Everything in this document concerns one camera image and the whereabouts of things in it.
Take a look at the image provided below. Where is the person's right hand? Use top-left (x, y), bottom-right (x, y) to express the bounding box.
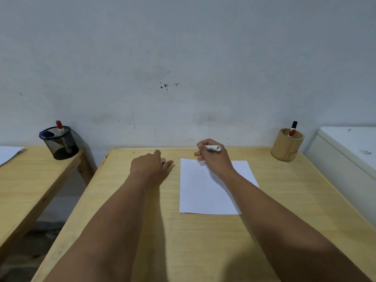
top-left (194, 139), bottom-right (237, 182)

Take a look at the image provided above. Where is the person's left hand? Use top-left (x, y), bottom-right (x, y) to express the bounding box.
top-left (130, 150), bottom-right (174, 188)

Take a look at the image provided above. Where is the person's right forearm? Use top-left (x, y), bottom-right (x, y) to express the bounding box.
top-left (224, 170), bottom-right (371, 282)

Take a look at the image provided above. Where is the person's left forearm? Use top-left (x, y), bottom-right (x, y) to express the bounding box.
top-left (43, 173), bottom-right (161, 282)

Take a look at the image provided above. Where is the white paper sheet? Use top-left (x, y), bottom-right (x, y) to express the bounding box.
top-left (179, 158), bottom-right (260, 215)
top-left (0, 146), bottom-right (25, 167)

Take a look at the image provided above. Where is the black mesh pen holder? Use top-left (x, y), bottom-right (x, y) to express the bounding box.
top-left (39, 126), bottom-right (79, 161)

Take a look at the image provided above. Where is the red-capped white marker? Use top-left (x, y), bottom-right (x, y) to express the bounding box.
top-left (56, 120), bottom-right (73, 154)

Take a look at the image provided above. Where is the bamboo pen holder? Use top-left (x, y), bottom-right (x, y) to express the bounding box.
top-left (270, 128), bottom-right (305, 162)

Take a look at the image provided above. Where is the light wooden side table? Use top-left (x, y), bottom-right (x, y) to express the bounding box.
top-left (0, 147), bottom-right (96, 263)

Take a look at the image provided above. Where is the white chest cabinet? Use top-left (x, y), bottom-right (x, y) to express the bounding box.
top-left (305, 126), bottom-right (376, 230)

